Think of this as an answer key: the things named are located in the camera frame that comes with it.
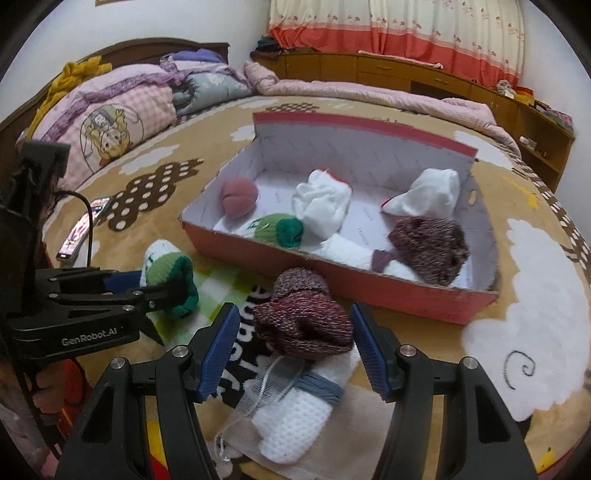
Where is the white sock roll green cuff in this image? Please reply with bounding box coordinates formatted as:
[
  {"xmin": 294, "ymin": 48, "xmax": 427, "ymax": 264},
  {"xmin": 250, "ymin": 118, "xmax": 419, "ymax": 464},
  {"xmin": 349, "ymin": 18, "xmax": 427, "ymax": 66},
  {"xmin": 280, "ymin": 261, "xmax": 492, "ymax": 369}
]
[{"xmin": 140, "ymin": 239, "xmax": 200, "ymax": 318}]

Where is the black cable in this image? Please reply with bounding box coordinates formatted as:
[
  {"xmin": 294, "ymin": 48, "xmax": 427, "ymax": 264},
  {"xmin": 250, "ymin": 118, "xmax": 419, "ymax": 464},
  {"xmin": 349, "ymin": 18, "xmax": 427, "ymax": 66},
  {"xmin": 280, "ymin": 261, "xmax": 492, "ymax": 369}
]
[{"xmin": 54, "ymin": 188, "xmax": 99, "ymax": 269}]

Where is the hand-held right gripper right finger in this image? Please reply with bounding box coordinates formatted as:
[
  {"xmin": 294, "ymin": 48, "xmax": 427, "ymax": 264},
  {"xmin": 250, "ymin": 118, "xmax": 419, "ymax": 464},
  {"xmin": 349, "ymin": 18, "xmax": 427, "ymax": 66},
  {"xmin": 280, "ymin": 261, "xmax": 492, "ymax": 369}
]
[{"xmin": 349, "ymin": 302, "xmax": 532, "ymax": 480}]

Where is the white mesh drawstring bag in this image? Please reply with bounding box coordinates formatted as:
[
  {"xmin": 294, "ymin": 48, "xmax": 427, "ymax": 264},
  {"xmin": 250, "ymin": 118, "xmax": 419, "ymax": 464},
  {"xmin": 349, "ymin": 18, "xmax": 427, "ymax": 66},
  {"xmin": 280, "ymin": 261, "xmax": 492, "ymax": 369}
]
[{"xmin": 213, "ymin": 355, "xmax": 395, "ymax": 480}]

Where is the white towel roll grey-blue band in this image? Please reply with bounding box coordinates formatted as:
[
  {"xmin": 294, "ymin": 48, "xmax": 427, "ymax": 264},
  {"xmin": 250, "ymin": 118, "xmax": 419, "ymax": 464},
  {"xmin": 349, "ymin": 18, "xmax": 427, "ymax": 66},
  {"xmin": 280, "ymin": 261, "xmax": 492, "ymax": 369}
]
[{"xmin": 249, "ymin": 344, "xmax": 361, "ymax": 464}]

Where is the cream and red curtain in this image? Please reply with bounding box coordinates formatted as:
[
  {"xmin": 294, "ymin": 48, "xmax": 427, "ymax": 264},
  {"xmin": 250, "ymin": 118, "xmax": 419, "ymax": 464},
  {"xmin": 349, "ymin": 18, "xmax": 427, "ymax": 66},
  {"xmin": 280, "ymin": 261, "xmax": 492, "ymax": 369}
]
[{"xmin": 268, "ymin": 0, "xmax": 528, "ymax": 88}]

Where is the dark wooden headboard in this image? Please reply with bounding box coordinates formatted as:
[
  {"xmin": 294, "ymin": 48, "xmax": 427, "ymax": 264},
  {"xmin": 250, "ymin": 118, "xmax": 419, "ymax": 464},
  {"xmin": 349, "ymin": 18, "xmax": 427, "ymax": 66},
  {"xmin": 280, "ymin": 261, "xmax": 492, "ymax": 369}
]
[{"xmin": 0, "ymin": 38, "xmax": 230, "ymax": 137}]

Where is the green checkered printed cloth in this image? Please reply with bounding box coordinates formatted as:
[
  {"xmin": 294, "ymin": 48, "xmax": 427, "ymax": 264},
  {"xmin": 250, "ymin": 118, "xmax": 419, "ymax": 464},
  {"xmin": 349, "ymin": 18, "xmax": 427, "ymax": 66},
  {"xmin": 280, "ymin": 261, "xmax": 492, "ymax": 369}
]
[{"xmin": 187, "ymin": 258, "xmax": 282, "ymax": 409}]

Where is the person's left hand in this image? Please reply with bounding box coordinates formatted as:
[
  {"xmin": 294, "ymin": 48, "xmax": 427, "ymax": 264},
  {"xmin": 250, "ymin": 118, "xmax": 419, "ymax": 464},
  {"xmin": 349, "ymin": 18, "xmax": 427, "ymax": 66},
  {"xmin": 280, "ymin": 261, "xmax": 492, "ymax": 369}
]
[{"xmin": 33, "ymin": 364, "xmax": 64, "ymax": 418}]

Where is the plain white sock roll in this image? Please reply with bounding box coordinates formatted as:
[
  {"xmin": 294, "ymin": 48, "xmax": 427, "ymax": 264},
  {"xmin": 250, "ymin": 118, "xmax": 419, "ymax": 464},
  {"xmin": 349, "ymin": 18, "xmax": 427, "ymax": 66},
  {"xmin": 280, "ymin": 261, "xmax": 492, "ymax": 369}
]
[{"xmin": 381, "ymin": 168, "xmax": 462, "ymax": 220}]

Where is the yellow cloth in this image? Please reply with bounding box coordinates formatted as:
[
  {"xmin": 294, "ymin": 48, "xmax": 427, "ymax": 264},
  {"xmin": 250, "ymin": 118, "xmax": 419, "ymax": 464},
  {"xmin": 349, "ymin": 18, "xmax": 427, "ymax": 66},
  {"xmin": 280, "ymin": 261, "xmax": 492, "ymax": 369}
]
[{"xmin": 36, "ymin": 59, "xmax": 113, "ymax": 126}]

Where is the pink cardboard box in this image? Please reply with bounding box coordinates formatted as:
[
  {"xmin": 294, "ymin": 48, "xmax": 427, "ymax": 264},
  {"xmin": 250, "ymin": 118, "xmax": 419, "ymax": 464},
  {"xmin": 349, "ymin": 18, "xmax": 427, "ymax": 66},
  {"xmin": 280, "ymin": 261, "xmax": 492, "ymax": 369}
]
[{"xmin": 180, "ymin": 111, "xmax": 502, "ymax": 326}]

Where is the light green lettered sock roll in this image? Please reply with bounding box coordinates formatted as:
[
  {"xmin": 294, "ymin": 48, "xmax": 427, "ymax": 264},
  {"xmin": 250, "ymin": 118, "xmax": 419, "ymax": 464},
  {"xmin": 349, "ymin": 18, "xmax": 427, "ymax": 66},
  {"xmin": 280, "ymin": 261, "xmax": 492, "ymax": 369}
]
[{"xmin": 247, "ymin": 213, "xmax": 305, "ymax": 250}]

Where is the white towel roll maroon band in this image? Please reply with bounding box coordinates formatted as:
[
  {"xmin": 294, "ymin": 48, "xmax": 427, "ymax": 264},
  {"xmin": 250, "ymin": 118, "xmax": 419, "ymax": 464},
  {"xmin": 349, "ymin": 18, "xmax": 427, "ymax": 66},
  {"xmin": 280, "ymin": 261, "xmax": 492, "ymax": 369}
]
[{"xmin": 318, "ymin": 233, "xmax": 421, "ymax": 282}]

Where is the maroon knitted sock roll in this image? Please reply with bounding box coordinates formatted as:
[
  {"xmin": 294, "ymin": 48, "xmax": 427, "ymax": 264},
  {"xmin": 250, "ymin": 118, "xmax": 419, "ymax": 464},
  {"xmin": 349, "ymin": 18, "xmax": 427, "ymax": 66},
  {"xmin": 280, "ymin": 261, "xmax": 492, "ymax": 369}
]
[
  {"xmin": 253, "ymin": 267, "xmax": 356, "ymax": 361},
  {"xmin": 387, "ymin": 217, "xmax": 471, "ymax": 286}
]

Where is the grey-blue folded quilt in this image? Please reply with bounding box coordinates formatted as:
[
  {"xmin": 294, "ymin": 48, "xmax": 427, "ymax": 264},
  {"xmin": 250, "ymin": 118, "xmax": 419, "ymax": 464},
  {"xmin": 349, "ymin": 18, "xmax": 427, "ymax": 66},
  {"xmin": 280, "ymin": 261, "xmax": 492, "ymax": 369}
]
[{"xmin": 172, "ymin": 69, "xmax": 254, "ymax": 117}]

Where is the pink sock ball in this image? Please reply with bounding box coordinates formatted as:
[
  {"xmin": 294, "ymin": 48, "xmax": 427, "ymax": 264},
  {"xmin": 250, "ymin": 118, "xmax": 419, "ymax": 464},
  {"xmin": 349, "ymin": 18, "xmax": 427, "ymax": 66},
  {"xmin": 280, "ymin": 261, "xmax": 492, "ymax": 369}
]
[{"xmin": 222, "ymin": 178, "xmax": 259, "ymax": 220}]

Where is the purple cloth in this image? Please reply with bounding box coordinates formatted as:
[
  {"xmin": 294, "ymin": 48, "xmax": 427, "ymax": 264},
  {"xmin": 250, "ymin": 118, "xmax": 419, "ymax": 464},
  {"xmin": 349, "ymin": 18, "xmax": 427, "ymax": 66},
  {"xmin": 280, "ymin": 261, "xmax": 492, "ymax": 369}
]
[{"xmin": 159, "ymin": 48, "xmax": 223, "ymax": 66}]

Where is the pink cartoon pillow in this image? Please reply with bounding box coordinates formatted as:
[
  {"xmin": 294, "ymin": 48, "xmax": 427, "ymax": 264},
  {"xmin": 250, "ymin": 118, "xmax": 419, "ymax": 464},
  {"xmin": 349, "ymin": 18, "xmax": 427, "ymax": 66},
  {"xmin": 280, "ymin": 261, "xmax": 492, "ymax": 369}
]
[{"xmin": 28, "ymin": 73, "xmax": 180, "ymax": 169}]

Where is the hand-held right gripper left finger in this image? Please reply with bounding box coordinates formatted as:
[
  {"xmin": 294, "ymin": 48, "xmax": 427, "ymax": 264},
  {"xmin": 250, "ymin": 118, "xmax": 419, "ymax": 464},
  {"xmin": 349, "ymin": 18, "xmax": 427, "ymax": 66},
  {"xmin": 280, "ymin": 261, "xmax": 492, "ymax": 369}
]
[{"xmin": 54, "ymin": 302, "xmax": 241, "ymax": 480}]

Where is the white sock roll red trim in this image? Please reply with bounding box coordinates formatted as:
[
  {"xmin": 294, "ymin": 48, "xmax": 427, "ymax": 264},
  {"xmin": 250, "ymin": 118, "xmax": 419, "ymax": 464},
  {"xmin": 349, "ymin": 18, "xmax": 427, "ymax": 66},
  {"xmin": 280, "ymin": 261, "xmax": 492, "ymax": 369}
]
[{"xmin": 292, "ymin": 168, "xmax": 354, "ymax": 241}]

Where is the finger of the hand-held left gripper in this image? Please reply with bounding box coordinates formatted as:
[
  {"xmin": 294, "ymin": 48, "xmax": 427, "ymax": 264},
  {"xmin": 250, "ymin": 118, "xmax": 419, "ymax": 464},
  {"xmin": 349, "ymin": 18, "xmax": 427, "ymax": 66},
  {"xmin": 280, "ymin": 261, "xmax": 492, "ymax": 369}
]
[
  {"xmin": 44, "ymin": 267, "xmax": 144, "ymax": 298},
  {"xmin": 53, "ymin": 276, "xmax": 200, "ymax": 317}
]

